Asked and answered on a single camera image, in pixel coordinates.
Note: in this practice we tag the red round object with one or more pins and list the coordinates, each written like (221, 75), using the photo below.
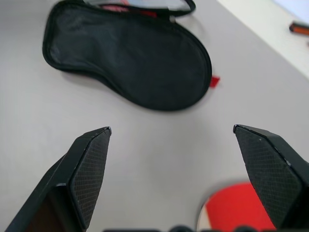
(229, 210)

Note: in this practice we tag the orange and black hacksaw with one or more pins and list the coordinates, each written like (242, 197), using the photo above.
(300, 28)

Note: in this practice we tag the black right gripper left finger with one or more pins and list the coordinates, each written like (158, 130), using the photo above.
(89, 169)

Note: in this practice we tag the black and red paddle case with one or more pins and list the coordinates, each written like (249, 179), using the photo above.
(125, 60)

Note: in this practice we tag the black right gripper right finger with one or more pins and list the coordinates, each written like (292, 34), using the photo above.
(270, 174)

